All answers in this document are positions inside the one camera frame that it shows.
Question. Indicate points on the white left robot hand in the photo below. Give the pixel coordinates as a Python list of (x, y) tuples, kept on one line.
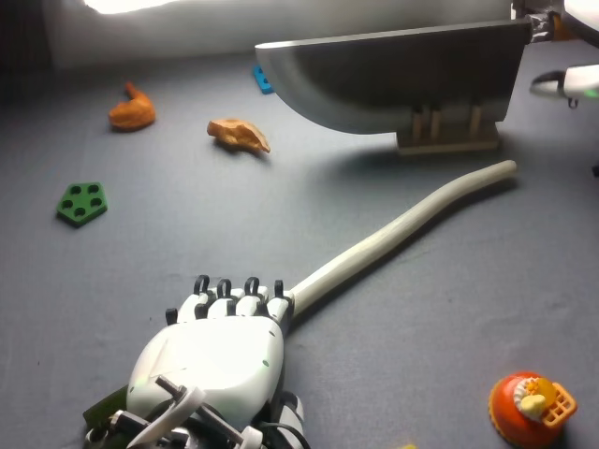
[(210, 355)]

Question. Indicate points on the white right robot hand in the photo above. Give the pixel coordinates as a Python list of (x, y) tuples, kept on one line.
[(582, 79)]

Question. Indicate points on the long white green leek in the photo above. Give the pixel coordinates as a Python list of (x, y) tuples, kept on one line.
[(374, 243)]

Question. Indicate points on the wooden peg board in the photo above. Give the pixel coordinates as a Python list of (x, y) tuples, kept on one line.
[(449, 142)]

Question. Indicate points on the green pentagon block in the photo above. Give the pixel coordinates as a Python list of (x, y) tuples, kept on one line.
[(83, 206)]

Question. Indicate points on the yellow rectangle block two holes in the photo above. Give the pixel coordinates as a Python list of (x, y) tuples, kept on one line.
[(407, 446)]

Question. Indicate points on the orange toy chicken wing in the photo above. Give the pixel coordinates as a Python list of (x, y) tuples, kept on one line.
[(238, 135)]

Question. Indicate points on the orange toy chicken drumstick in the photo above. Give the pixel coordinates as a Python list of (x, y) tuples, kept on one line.
[(133, 114)]

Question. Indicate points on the blue square block four holes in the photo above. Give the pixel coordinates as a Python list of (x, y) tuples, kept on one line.
[(264, 82)]

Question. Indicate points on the orange toy cake with waffle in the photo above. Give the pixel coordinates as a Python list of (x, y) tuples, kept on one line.
[(519, 407)]

